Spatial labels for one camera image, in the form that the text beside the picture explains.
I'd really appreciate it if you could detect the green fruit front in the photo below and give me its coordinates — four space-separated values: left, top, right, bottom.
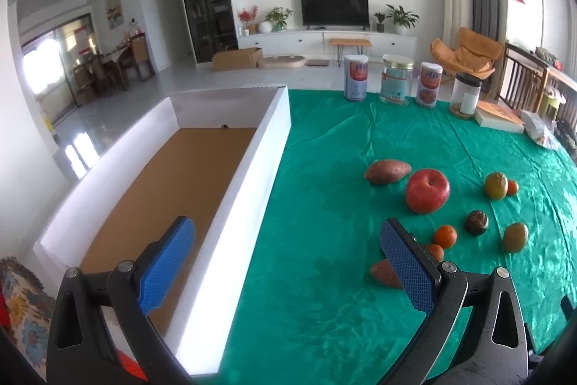
503 222 529 253

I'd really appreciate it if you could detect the green fruit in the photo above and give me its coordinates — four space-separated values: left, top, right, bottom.
484 172 508 200
503 222 529 253

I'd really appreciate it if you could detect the orange tangerine front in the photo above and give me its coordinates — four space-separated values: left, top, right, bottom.
426 243 445 263

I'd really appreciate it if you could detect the small orange tangerine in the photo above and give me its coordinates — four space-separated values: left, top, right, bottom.
507 180 519 196

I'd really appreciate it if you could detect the sweet potato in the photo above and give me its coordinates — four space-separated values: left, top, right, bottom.
371 259 403 289
364 159 412 185

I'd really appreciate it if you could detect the red apple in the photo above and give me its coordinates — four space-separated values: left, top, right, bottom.
406 169 450 214

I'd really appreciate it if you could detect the green satin tablecloth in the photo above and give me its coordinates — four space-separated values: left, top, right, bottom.
208 90 576 384

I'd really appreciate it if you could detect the plastic bag package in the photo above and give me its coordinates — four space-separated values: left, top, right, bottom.
520 110 559 150

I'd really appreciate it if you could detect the white book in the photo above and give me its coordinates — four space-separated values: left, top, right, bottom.
474 101 525 134

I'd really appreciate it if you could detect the wooden chair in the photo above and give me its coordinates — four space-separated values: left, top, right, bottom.
498 43 576 128

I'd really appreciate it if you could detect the white cardboard box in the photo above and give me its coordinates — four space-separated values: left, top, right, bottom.
34 86 291 376

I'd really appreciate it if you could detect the clear jar black lid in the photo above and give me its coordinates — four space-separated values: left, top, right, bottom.
449 72 481 119

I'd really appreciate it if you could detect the red label tin can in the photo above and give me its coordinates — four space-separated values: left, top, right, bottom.
416 62 443 109

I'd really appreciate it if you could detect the orange lounge chair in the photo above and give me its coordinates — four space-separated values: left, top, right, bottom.
430 27 505 81

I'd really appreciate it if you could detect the glass jar gold lid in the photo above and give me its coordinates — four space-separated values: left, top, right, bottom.
379 55 414 105

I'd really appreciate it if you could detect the blue label tin can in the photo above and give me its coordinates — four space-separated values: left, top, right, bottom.
342 55 369 102

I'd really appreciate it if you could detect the brown cardboard carton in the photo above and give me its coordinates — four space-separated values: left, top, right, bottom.
212 48 263 72

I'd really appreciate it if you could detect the potted green plant right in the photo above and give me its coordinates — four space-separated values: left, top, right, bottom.
385 4 420 35

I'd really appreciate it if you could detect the potted green plant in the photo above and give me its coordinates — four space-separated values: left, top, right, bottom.
385 4 420 35
265 7 294 31

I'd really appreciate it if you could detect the small wooden bench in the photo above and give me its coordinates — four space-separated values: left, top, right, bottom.
329 37 372 65

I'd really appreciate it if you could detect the white tv cabinet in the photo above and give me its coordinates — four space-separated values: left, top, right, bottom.
238 30 417 62

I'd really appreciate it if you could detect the red flower vase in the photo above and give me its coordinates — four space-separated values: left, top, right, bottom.
238 5 258 36

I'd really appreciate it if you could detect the black television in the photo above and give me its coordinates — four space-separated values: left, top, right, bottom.
300 0 370 29

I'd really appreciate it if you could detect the potted green plant left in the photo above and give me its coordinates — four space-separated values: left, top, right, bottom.
265 7 294 31

